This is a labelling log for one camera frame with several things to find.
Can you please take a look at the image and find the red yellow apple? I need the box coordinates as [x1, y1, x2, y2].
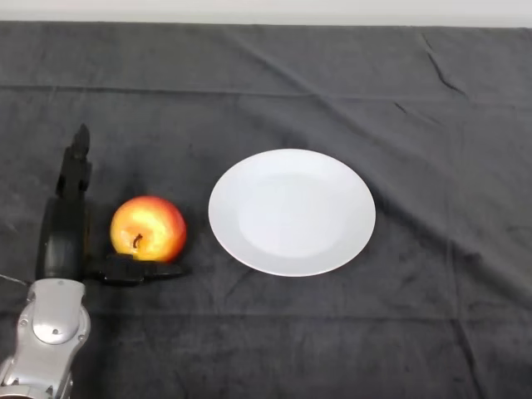
[109, 195, 188, 264]

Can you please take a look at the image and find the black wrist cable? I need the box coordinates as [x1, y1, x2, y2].
[0, 273, 32, 287]

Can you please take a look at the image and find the white round plate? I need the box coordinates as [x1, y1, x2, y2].
[208, 148, 377, 278]

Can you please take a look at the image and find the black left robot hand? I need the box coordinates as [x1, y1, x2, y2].
[36, 123, 193, 288]

